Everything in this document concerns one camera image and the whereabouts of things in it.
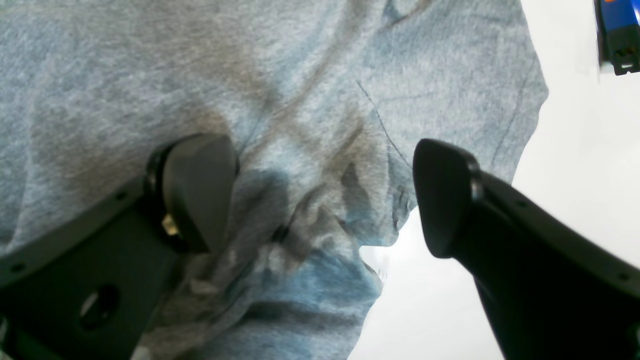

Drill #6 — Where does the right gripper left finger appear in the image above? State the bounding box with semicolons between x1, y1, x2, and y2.
0;134;237;360

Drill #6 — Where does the blue orange tape measure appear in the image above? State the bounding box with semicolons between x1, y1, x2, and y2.
594;0;640;76

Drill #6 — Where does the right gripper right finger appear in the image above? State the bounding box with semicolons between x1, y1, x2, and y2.
413;139;640;360

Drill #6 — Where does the grey t-shirt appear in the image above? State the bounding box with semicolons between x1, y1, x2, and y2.
0;0;547;360

